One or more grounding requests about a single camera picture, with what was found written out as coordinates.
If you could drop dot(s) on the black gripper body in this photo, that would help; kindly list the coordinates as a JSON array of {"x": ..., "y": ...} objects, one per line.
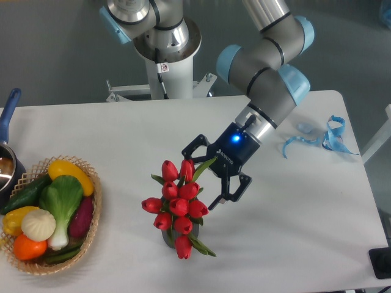
[{"x": 233, "y": 148}]

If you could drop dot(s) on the red tulip bouquet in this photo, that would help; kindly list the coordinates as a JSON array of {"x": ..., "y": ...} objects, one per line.
[{"x": 179, "y": 206}]

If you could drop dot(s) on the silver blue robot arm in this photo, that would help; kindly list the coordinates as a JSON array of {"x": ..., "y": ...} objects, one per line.
[{"x": 264, "y": 74}]

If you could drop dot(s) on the dark grey ribbed vase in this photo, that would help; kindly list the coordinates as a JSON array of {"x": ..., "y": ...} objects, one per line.
[{"x": 170, "y": 236}]

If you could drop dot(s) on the light blue cap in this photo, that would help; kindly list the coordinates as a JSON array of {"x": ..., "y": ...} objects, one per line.
[{"x": 305, "y": 128}]

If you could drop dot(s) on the blue ribbon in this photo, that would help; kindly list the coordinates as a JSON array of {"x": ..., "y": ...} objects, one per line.
[{"x": 331, "y": 140}]

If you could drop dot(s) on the purple sweet potato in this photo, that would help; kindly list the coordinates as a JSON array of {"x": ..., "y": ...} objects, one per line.
[{"x": 80, "y": 224}]

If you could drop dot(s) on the green bok choy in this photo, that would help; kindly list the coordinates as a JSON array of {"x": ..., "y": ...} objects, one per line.
[{"x": 61, "y": 199}]

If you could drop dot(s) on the black device at edge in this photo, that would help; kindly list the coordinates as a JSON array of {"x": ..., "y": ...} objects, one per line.
[{"x": 380, "y": 261}]

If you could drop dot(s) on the green cucumber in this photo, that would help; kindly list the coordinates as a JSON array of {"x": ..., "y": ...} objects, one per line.
[{"x": 27, "y": 196}]

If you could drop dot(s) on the white steamed bun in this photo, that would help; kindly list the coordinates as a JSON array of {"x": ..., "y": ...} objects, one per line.
[{"x": 38, "y": 225}]

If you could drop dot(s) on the green pea pods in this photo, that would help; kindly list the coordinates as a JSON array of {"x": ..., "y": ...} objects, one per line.
[{"x": 60, "y": 256}]

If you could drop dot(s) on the woven bamboo basket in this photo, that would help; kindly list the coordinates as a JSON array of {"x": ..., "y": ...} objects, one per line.
[{"x": 37, "y": 266}]

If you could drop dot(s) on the yellow bell pepper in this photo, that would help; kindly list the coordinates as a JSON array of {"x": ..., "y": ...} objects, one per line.
[{"x": 13, "y": 219}]

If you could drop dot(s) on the orange fruit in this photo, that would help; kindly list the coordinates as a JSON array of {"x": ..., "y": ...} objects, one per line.
[{"x": 26, "y": 249}]

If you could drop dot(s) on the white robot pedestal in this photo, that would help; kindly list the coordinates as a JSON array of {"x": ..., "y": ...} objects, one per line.
[{"x": 168, "y": 57}]

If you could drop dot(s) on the white frame bar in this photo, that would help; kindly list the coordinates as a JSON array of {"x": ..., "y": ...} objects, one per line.
[{"x": 377, "y": 141}]

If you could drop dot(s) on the blue handled saucepan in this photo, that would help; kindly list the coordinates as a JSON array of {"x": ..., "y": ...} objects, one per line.
[{"x": 11, "y": 168}]

